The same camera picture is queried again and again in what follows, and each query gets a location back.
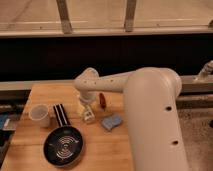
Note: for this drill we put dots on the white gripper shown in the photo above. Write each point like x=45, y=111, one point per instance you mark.
x=87, y=98

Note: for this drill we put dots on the white tube bottle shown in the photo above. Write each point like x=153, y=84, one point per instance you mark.
x=87, y=114

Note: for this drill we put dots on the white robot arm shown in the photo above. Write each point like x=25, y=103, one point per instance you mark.
x=149, y=96

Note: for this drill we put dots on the blue sponge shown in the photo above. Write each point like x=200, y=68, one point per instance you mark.
x=111, y=122

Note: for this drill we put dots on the black frying pan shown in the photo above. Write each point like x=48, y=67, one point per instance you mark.
x=64, y=144

